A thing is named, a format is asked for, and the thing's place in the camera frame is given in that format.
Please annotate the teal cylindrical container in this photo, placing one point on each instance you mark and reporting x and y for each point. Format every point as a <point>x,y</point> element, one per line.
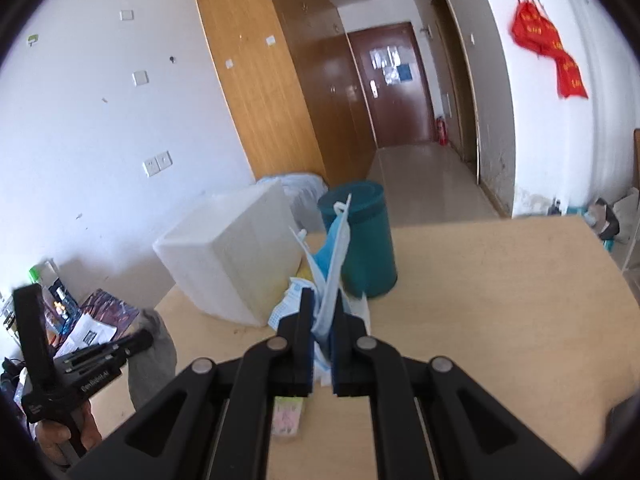
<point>367,240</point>

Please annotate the white foam box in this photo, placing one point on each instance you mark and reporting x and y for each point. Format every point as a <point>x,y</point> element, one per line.
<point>225,255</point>

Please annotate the white wall outlet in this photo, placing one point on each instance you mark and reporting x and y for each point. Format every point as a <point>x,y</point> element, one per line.
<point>150,167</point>
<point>164,160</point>

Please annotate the green white carton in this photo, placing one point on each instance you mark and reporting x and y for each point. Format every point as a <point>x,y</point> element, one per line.
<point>44,271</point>

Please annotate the papers on door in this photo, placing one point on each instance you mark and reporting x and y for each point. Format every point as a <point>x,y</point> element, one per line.
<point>392,65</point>

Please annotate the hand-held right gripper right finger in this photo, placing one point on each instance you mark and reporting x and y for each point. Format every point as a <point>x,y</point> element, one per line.
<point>339,350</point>

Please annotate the side door frame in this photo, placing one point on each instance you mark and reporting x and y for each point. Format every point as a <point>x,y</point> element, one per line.
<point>465,85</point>

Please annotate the light blue cloth bundle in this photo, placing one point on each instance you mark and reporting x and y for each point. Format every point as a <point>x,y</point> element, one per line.
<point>305,195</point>

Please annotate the brown door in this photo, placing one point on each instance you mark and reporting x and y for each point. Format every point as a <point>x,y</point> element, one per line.
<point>395,105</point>

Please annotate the grey cloth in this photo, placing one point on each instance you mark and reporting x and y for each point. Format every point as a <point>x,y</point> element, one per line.
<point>157,355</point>

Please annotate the person's left hand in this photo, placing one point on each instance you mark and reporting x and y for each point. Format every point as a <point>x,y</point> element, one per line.
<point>92,430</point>

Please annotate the small pink packet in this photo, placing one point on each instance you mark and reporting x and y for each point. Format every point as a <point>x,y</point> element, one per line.
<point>288,417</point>

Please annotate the white blue printed packet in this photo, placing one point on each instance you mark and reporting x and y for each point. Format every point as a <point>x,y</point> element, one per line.
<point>287,305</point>

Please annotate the red fire extinguisher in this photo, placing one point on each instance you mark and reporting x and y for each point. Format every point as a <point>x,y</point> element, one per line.
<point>441,132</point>

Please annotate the white plastic bag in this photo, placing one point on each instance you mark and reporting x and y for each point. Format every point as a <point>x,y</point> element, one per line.
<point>340,245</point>
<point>359,310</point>

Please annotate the blue face mask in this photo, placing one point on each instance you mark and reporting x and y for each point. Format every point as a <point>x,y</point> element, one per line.
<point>320,260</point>

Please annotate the dark bag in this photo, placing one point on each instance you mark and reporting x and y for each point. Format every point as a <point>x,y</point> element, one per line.
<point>607,220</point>

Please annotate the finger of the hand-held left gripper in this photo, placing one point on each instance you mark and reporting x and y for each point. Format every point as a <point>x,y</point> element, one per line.
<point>131,345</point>

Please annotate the printed magazine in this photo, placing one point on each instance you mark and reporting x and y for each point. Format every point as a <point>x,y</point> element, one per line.
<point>112,312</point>

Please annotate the yellow packet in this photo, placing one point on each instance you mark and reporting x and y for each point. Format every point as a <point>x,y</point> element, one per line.
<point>305,274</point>

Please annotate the white wall switch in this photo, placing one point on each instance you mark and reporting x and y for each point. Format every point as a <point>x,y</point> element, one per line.
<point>140,78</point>
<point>127,15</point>

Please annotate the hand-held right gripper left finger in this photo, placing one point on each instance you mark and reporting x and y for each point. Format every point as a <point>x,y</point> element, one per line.
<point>306,345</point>

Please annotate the wooden wardrobe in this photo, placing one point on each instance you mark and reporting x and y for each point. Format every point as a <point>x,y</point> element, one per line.
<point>270,85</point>

